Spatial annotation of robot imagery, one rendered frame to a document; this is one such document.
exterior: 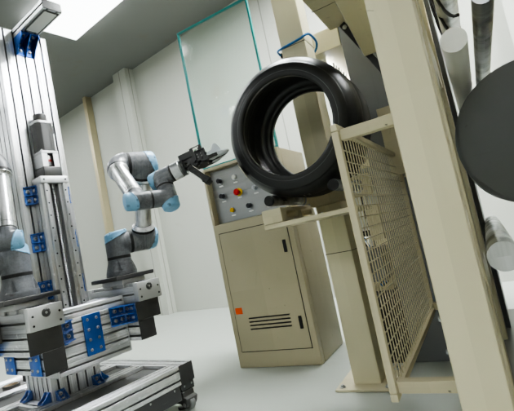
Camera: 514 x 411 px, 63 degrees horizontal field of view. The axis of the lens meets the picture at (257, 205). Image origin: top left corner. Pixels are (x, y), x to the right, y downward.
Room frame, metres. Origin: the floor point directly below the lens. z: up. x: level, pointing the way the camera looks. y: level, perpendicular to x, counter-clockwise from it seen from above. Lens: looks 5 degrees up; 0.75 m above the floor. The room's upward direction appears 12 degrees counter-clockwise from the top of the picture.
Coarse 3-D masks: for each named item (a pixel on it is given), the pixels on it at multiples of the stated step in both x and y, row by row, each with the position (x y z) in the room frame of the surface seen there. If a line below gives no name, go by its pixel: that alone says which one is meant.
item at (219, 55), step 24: (240, 0) 2.44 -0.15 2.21; (216, 24) 2.54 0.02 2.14; (240, 24) 2.46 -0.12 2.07; (192, 48) 2.64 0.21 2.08; (216, 48) 2.55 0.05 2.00; (240, 48) 2.48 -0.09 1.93; (192, 72) 2.66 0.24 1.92; (216, 72) 2.57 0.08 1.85; (240, 72) 2.49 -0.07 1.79; (192, 96) 2.67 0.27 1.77; (216, 96) 2.59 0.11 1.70; (216, 120) 2.60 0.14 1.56
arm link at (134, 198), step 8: (112, 160) 1.88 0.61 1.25; (120, 160) 1.88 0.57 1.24; (112, 168) 1.85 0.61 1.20; (120, 168) 1.83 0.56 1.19; (128, 168) 1.89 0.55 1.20; (112, 176) 1.85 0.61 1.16; (120, 176) 1.77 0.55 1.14; (128, 176) 1.76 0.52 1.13; (120, 184) 1.74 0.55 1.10; (128, 184) 1.70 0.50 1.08; (136, 184) 1.71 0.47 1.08; (128, 192) 1.64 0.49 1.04; (136, 192) 1.64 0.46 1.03; (144, 192) 1.65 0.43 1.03; (152, 192) 1.66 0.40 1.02; (128, 200) 1.61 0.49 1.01; (136, 200) 1.62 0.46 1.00; (144, 200) 1.64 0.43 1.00; (152, 200) 1.65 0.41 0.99; (128, 208) 1.62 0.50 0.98; (136, 208) 1.64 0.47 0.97; (144, 208) 1.66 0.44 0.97; (152, 208) 1.69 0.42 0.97
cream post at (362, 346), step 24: (288, 0) 1.96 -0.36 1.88; (288, 24) 1.97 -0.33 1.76; (288, 48) 1.99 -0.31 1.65; (312, 48) 2.04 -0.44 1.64; (312, 96) 1.96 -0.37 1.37; (312, 120) 1.97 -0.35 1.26; (312, 144) 1.98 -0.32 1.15; (336, 240) 1.97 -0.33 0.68; (336, 264) 1.99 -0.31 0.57; (360, 264) 2.02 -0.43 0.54; (336, 288) 2.00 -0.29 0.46; (360, 288) 1.95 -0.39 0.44; (360, 312) 1.96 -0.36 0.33; (360, 336) 1.97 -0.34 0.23; (360, 360) 1.98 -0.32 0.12
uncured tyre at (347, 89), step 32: (288, 64) 1.61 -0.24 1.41; (320, 64) 1.57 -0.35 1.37; (256, 96) 1.85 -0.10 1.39; (288, 96) 1.91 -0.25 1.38; (352, 96) 1.54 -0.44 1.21; (256, 128) 1.97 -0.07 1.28; (256, 160) 1.95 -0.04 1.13; (320, 160) 1.59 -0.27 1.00; (352, 160) 1.62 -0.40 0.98; (288, 192) 1.69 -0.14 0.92; (320, 192) 1.73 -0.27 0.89
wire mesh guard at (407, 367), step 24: (336, 144) 1.04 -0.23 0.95; (360, 144) 1.28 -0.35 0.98; (384, 168) 1.54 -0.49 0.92; (360, 216) 1.09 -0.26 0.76; (408, 216) 1.78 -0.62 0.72; (360, 240) 1.04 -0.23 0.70; (384, 240) 1.30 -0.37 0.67; (384, 264) 1.23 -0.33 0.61; (408, 288) 1.45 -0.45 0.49; (408, 312) 1.37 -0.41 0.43; (432, 312) 1.75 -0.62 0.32; (384, 336) 1.05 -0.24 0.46; (384, 360) 1.05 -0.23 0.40; (408, 360) 1.25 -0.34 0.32
